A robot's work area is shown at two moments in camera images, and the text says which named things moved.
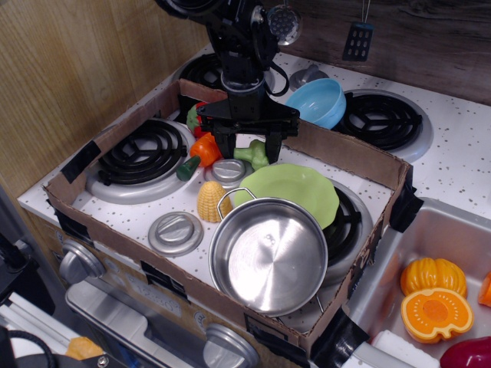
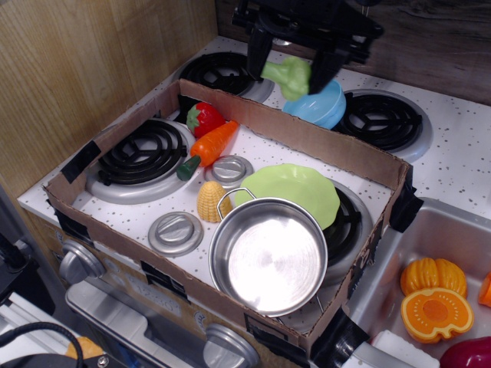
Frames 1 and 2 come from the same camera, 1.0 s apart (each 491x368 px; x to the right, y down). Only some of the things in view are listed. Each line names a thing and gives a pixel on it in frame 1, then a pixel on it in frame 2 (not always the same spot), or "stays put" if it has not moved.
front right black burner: [349, 237] stays put
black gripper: [248, 110] → [340, 24]
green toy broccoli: [256, 154] → [293, 75]
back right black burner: [389, 121] stays put
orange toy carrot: [206, 150] stays put
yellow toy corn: [213, 203] stays put
